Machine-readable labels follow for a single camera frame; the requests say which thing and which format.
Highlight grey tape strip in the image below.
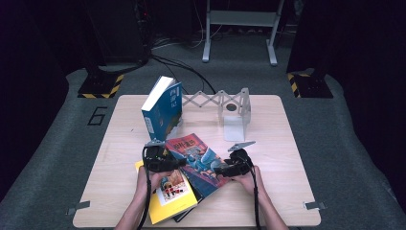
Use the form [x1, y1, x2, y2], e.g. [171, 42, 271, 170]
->
[65, 200, 91, 217]
[303, 200, 327, 211]

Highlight blue book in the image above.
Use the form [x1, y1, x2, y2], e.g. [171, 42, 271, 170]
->
[141, 75, 184, 143]

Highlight dark cabinet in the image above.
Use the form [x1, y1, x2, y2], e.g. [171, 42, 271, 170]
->
[80, 0, 151, 65]

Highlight grey expandable book rack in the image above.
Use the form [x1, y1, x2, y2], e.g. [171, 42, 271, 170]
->
[181, 87, 252, 143]

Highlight white metal stand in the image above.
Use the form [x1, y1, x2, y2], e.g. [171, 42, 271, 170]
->
[201, 0, 286, 67]

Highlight person's left hand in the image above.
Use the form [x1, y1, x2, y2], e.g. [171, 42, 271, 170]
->
[136, 169, 175, 199]

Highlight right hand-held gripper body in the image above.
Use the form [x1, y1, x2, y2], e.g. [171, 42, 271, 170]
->
[222, 140, 257, 178]

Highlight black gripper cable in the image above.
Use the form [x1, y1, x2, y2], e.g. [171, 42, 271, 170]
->
[136, 147, 153, 230]
[248, 165, 263, 230]

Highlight person's right hand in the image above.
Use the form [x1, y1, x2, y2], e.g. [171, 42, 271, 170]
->
[230, 165, 265, 197]

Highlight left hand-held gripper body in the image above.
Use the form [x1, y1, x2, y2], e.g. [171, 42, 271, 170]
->
[142, 139, 180, 173]

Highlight black book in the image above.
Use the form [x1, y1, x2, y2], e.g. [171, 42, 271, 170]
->
[171, 191, 206, 223]

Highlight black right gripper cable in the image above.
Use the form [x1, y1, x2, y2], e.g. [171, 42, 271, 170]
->
[248, 165, 263, 230]

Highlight black floor cables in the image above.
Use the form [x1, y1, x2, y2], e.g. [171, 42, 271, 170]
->
[149, 53, 218, 96]

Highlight black hazard-striped stand base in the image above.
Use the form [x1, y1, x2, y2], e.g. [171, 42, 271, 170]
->
[286, 70, 334, 100]
[77, 65, 125, 100]

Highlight yellow book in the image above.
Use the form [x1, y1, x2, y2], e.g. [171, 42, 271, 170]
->
[134, 159, 199, 225]

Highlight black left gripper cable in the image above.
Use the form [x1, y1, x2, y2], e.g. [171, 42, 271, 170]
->
[136, 147, 153, 230]

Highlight red illustrated book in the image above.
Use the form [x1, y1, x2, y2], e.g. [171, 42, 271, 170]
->
[165, 132, 232, 203]

